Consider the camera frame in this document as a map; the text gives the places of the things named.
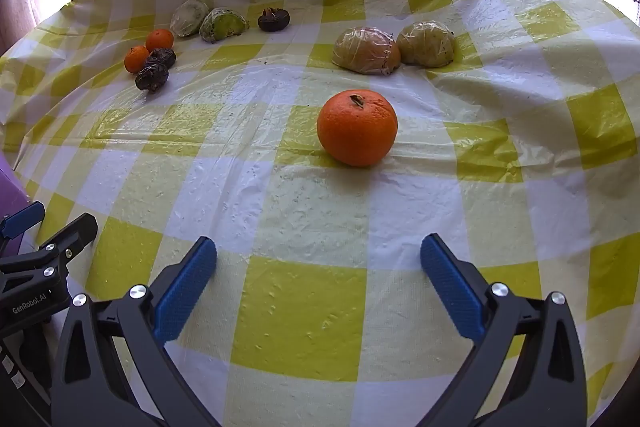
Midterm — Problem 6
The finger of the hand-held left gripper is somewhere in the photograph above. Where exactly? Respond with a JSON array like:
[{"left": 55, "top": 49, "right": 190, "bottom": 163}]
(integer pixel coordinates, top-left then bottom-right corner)
[
  {"left": 0, "top": 213, "right": 99, "bottom": 294},
  {"left": 0, "top": 201, "right": 46, "bottom": 239}
]

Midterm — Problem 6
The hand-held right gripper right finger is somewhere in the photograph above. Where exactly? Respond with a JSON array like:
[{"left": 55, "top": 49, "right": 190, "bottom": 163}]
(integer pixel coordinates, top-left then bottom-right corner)
[{"left": 420, "top": 233, "right": 588, "bottom": 427}]

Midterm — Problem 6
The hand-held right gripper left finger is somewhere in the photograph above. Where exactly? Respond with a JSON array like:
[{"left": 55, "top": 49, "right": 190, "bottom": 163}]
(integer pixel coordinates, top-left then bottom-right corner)
[{"left": 51, "top": 236, "right": 221, "bottom": 427}]

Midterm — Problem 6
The small orange tangerine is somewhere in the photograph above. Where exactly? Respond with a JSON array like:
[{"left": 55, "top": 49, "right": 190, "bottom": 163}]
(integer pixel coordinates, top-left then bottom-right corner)
[
  {"left": 145, "top": 29, "right": 175, "bottom": 53},
  {"left": 124, "top": 45, "right": 151, "bottom": 74}
]

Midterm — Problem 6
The plastic-wrapped yellow pomelo half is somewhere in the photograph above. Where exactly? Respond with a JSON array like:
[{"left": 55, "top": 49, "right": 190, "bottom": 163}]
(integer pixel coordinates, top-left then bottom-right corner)
[
  {"left": 397, "top": 21, "right": 456, "bottom": 68},
  {"left": 332, "top": 26, "right": 402, "bottom": 76}
]

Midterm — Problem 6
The purple box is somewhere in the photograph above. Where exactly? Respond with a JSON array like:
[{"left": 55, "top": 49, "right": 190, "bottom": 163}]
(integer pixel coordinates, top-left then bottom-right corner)
[{"left": 0, "top": 155, "right": 31, "bottom": 258}]

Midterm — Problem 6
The yellow checked plastic tablecloth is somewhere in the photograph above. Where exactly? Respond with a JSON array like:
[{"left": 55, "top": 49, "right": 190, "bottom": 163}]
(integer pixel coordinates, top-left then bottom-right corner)
[{"left": 0, "top": 0, "right": 640, "bottom": 427}]

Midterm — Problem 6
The dark purple mangosteen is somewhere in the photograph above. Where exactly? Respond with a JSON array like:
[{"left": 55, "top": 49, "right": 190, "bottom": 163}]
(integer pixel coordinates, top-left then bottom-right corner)
[
  {"left": 257, "top": 7, "right": 291, "bottom": 32},
  {"left": 146, "top": 48, "right": 177, "bottom": 70},
  {"left": 135, "top": 63, "right": 170, "bottom": 94}
]

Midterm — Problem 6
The large orange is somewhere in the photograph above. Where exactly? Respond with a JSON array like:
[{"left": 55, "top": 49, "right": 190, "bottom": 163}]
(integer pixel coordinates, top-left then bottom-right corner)
[{"left": 316, "top": 89, "right": 399, "bottom": 168}]

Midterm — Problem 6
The plastic-wrapped pale green fruit half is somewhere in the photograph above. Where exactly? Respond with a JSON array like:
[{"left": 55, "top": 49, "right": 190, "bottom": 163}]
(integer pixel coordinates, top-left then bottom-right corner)
[{"left": 170, "top": 0, "right": 210, "bottom": 38}]

